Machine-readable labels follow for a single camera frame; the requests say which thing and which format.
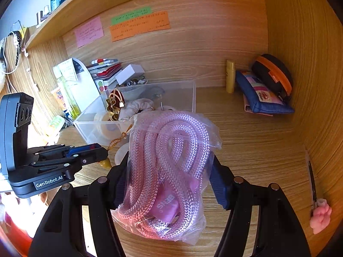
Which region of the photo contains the white round lidded container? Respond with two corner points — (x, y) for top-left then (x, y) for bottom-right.
(114, 143), (129, 165)

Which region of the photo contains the pink braided rope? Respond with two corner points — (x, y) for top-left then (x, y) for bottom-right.
(111, 110), (223, 245)

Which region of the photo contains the white cloth drawstring bag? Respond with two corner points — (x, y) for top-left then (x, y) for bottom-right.
(119, 98), (154, 121)

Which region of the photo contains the pink paw toy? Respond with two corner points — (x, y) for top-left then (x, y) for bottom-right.
(309, 198), (332, 234)

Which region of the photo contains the white orange lotion tube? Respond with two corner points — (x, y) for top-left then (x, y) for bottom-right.
(47, 115), (65, 137)

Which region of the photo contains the yellow-green spray bottle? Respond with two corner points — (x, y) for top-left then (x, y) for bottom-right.
(53, 66), (81, 120)

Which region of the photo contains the yellow bead tassel charm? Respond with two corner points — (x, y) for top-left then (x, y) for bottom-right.
(99, 124), (133, 169)

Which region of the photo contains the round cream tin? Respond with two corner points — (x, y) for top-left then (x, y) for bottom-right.
(94, 111), (118, 140)

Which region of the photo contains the clear plastic storage bin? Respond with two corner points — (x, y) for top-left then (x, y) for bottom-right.
(74, 80), (196, 147)

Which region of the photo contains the white folded paper sheet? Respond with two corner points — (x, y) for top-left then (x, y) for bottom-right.
(53, 58), (100, 112)

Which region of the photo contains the fruit sticker sheet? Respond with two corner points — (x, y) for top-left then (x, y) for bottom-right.
(95, 79), (106, 93)

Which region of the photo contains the pink notebook under pouch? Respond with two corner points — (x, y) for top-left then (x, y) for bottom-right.
(243, 93), (274, 117)

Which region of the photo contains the stack of booklets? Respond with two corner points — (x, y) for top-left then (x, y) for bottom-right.
(87, 59), (122, 87)

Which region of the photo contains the blue zip pouch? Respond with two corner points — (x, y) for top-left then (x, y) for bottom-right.
(235, 71), (294, 115)

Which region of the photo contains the glass bowl of beads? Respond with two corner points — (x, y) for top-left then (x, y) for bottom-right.
(124, 75), (148, 100)

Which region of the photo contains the white small box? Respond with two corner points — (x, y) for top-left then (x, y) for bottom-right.
(115, 64), (145, 85)

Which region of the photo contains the pink sticky note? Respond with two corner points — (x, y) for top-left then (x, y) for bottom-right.
(74, 17), (104, 48)

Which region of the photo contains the black orange round case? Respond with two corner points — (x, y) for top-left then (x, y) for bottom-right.
(251, 53), (293, 103)

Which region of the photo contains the yellow lotion bottle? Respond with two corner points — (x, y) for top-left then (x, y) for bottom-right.
(226, 60), (235, 93)

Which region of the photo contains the green sticky note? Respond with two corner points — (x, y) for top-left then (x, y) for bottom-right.
(110, 6), (152, 25)

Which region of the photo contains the orange sticky note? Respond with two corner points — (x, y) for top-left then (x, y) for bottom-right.
(110, 11), (171, 42)

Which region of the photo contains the white charging cable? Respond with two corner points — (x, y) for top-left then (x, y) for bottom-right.
(0, 20), (41, 94)

